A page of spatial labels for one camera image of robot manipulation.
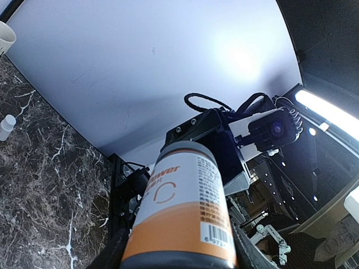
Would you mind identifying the amber pill bottle grey cap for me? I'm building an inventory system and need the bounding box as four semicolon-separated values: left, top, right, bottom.
121;141;238;268

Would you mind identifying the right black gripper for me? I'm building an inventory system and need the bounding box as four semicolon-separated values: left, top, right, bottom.
164;109;250;196

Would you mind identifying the white pill bottle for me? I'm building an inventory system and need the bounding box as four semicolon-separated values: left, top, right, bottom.
0;114;16;141

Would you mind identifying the cream printed mug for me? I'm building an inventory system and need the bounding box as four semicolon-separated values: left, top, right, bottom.
0;21;17;58

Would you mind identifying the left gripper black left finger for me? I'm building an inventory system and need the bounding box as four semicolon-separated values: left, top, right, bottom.
86;224;130;269

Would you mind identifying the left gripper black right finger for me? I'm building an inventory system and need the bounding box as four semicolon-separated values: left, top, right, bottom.
231;221;276;269

